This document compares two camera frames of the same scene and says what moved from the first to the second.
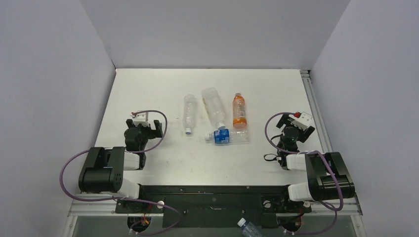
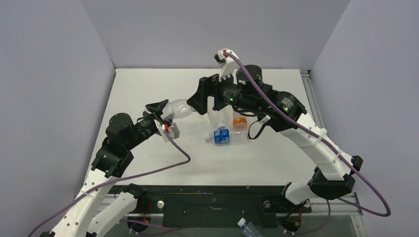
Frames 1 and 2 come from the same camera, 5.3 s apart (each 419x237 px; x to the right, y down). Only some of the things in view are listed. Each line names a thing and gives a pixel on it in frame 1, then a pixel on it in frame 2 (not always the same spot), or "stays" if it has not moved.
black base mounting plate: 214,206 stays
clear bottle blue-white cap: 189,116 -> 177,108
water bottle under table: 249,230 stays
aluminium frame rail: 314,109 stays
